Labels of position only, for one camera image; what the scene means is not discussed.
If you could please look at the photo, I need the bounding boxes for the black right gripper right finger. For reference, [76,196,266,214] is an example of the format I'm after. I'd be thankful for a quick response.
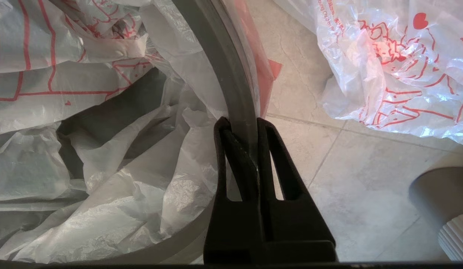
[254,118,338,264]

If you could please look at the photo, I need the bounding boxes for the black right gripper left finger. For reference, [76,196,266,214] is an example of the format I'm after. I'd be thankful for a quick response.
[204,117,271,264]

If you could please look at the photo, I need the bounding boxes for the white red-print plastic bag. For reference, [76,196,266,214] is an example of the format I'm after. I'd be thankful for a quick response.
[0,0,282,264]

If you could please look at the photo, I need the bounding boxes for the white liner bag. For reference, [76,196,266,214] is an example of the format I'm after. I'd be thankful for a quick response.
[272,0,463,148]

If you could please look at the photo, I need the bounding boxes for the black round trash bin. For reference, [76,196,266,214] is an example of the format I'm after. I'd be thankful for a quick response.
[58,67,168,180]

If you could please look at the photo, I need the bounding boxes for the round striped grey stool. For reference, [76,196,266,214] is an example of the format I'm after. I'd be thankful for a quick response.
[409,153,463,262]

